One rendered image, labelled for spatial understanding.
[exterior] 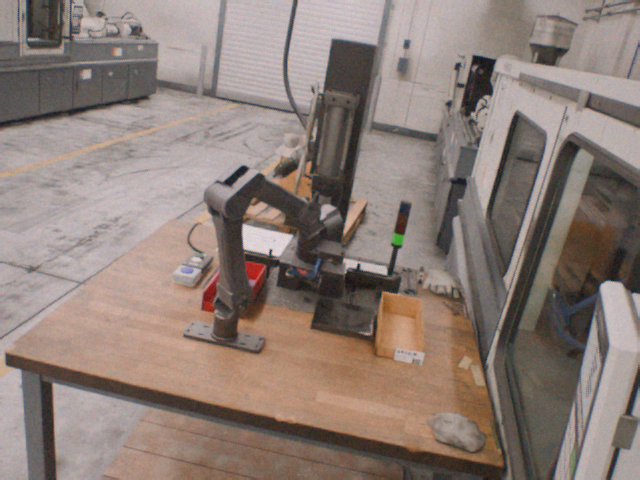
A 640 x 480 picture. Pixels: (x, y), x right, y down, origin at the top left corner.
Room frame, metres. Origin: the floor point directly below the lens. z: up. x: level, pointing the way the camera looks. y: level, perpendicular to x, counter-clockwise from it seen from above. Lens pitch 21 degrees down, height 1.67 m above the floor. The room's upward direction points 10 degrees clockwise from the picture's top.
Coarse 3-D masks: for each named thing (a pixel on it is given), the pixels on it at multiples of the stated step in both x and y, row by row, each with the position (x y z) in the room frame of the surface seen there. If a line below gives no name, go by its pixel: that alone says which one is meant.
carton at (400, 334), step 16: (384, 304) 1.50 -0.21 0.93; (400, 304) 1.49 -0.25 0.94; (416, 304) 1.49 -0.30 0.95; (384, 320) 1.44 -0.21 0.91; (400, 320) 1.46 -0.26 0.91; (416, 320) 1.46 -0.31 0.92; (384, 336) 1.35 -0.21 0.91; (400, 336) 1.37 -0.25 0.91; (416, 336) 1.38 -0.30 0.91; (384, 352) 1.25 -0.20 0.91; (400, 352) 1.25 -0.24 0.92; (416, 352) 1.25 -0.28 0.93
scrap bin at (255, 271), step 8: (248, 264) 1.56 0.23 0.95; (256, 264) 1.56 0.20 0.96; (248, 272) 1.56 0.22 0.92; (256, 272) 1.56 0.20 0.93; (264, 272) 1.54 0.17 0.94; (216, 280) 1.43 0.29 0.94; (256, 280) 1.44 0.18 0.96; (208, 288) 1.35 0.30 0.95; (216, 288) 1.43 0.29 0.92; (256, 288) 1.44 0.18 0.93; (208, 296) 1.36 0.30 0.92; (208, 304) 1.32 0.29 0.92
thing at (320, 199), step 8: (320, 192) 1.57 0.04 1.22; (312, 200) 1.59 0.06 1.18; (320, 200) 1.58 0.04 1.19; (328, 200) 1.58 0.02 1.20; (336, 200) 1.66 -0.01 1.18; (344, 216) 1.62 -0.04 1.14; (288, 224) 1.55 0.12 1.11; (296, 224) 1.55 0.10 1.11; (344, 224) 1.55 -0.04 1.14; (336, 232) 1.54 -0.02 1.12
